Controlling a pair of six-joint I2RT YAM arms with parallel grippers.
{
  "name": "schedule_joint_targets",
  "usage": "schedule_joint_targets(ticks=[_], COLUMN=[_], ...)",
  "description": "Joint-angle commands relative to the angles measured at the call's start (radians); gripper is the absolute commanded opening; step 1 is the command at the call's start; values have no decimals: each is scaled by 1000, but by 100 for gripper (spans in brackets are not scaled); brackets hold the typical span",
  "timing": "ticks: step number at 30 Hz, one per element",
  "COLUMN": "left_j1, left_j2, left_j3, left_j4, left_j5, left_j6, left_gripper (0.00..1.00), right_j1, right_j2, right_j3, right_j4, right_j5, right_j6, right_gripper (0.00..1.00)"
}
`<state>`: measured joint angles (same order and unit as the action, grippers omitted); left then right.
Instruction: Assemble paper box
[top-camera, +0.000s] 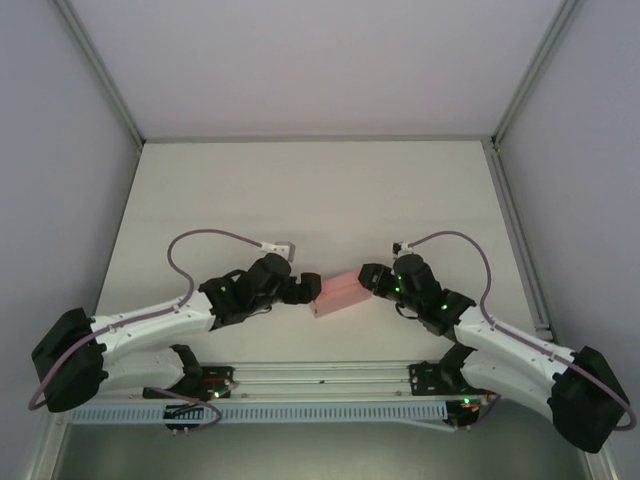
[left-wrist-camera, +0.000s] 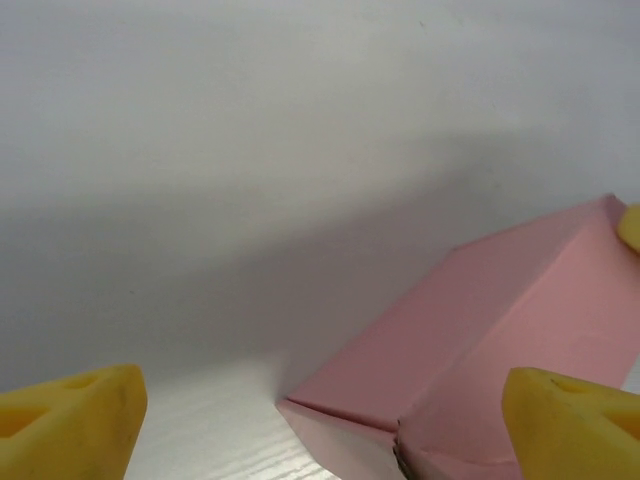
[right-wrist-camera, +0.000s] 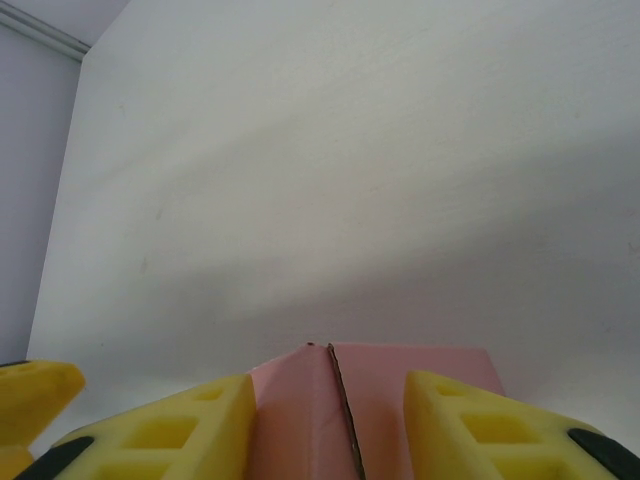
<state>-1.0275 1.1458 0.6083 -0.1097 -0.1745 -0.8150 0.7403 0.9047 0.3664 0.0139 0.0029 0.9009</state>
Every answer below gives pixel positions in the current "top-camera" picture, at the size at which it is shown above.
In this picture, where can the pink cloth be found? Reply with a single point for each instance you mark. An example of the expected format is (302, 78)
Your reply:
(340, 297)

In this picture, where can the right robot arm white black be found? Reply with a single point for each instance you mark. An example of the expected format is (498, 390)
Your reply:
(515, 350)

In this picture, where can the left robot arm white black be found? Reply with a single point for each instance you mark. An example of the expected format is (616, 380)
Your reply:
(150, 325)

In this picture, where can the right black electronics board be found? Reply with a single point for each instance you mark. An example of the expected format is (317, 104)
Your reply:
(465, 412)

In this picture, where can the black electronics board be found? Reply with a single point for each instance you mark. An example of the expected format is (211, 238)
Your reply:
(465, 412)
(182, 415)

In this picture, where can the left black electronics board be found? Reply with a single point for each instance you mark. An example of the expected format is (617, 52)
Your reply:
(182, 415)

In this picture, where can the aluminium mounting rail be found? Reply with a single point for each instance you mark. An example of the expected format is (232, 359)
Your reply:
(320, 377)

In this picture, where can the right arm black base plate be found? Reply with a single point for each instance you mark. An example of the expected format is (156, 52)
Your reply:
(425, 380)

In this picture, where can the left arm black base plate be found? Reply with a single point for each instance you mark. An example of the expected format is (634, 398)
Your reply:
(220, 382)

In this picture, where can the aluminium side rail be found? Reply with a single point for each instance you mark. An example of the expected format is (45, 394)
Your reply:
(520, 235)

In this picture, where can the aluminium frame crossbar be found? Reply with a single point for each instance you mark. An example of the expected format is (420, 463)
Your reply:
(320, 139)

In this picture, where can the aluminium frame post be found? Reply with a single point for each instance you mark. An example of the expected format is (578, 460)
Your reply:
(537, 70)
(102, 75)

